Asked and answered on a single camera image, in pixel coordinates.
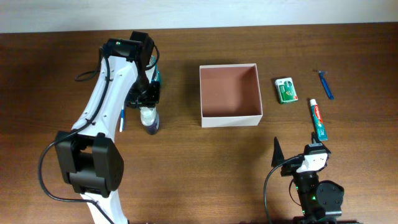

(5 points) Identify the blue disposable razor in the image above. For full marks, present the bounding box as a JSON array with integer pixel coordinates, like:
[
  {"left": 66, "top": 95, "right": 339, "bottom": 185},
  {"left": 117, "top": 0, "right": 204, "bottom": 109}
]
[{"left": 313, "top": 70, "right": 335, "bottom": 100}]

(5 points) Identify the blue and white toothbrush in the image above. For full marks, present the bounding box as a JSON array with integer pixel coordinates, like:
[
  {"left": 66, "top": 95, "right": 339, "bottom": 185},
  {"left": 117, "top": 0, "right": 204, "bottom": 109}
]
[{"left": 119, "top": 105, "right": 125, "bottom": 133}]

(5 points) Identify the white open cardboard box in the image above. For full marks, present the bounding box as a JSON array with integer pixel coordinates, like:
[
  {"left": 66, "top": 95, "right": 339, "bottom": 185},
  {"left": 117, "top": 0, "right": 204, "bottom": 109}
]
[{"left": 199, "top": 63, "right": 263, "bottom": 128}]

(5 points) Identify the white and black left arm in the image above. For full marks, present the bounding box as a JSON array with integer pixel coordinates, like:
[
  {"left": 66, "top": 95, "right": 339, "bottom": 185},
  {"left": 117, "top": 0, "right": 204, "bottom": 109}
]
[{"left": 52, "top": 31, "right": 162, "bottom": 223}]

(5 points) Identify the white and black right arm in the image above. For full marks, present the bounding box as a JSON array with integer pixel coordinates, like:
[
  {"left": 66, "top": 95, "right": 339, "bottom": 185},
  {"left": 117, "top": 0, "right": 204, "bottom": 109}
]
[{"left": 271, "top": 133, "right": 344, "bottom": 223}]

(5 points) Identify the green soap bar pack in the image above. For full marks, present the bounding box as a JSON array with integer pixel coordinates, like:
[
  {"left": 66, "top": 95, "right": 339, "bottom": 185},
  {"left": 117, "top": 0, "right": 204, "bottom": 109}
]
[{"left": 275, "top": 77, "right": 298, "bottom": 104}]

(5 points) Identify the teal mouthwash bottle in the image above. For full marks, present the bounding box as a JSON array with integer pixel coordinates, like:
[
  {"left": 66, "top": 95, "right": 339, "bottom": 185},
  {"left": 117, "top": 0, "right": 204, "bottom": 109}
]
[{"left": 146, "top": 55, "right": 162, "bottom": 85}]

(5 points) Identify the red and green toothpaste tube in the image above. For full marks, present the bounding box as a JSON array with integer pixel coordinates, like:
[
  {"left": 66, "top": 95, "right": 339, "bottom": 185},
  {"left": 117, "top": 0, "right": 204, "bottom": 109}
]
[{"left": 310, "top": 99, "right": 328, "bottom": 141}]

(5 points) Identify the clear foam soap pump bottle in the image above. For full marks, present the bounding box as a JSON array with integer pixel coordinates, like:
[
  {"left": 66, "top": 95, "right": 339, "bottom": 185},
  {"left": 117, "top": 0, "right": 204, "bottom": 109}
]
[{"left": 140, "top": 107, "right": 160, "bottom": 135}]

